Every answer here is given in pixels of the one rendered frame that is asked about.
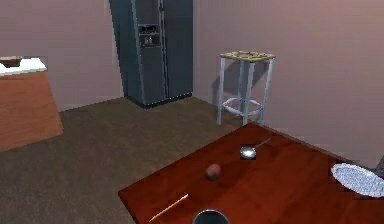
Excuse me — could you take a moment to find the dark red wooden table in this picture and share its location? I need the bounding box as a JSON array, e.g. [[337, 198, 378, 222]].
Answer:
[[117, 122, 384, 224]]

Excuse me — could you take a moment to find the dark sink basin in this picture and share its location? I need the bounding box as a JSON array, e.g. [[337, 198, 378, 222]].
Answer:
[[0, 56, 24, 69]]

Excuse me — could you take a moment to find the tan pencil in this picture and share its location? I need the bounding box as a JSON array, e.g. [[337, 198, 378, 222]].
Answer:
[[148, 193, 190, 223]]

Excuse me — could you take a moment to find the white speckled plate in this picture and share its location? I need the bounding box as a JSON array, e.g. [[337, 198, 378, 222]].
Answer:
[[330, 162, 384, 199]]

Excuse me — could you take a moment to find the red apple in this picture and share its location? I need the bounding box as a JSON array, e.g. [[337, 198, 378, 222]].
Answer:
[[204, 163, 223, 182]]

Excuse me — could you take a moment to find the white stool with tan seat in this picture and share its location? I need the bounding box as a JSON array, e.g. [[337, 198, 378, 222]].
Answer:
[[216, 50, 277, 127]]

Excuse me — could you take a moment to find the orange wooden kitchen counter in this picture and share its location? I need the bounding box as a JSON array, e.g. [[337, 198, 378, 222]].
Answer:
[[0, 55, 64, 153]]

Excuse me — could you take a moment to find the silver spoon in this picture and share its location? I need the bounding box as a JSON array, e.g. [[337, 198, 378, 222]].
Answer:
[[239, 137, 273, 160]]

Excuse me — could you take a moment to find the dark grey fridge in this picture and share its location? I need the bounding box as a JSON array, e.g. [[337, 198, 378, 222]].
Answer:
[[108, 0, 195, 109]]

